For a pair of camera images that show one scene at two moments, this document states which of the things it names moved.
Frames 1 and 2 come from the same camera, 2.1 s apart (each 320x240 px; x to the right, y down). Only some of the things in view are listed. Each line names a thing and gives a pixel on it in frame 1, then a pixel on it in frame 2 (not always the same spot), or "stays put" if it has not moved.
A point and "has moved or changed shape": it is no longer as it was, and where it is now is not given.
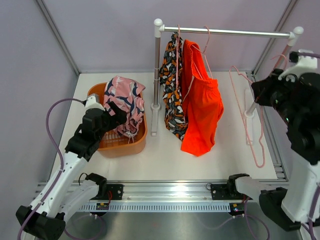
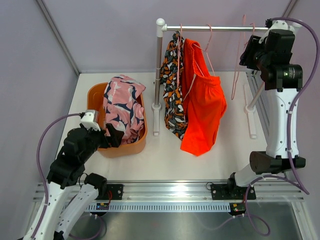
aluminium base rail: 164,197 stays put
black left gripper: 119,118 -> 115,136
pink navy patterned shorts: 125,93 has moved or changed shape
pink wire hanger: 230,68 -> 243,45
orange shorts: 204,103 stays put
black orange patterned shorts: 171,78 stays put
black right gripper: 262,87 -> 252,46
